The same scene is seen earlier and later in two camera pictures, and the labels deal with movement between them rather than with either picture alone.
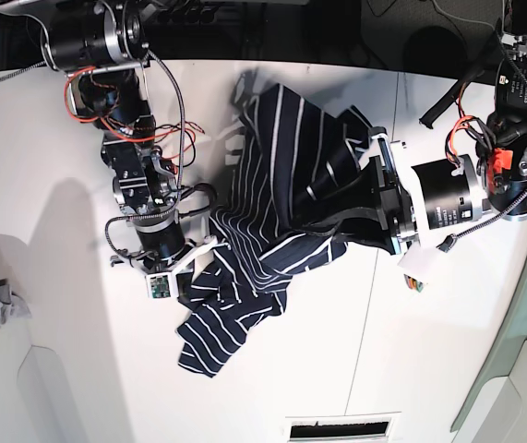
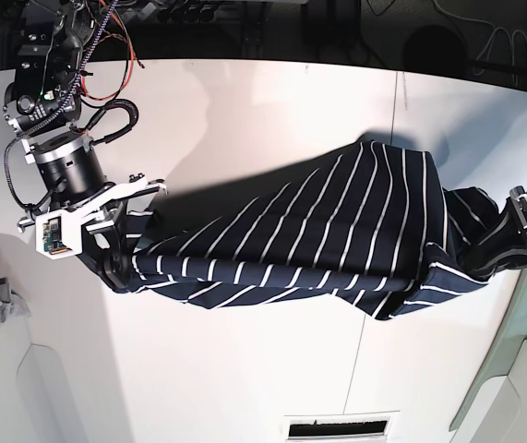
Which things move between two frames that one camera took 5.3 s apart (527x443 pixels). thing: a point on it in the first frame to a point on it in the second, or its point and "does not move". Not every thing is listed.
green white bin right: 517,400 does not move
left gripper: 163,249 to 79,186
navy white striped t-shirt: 259,251 to 373,225
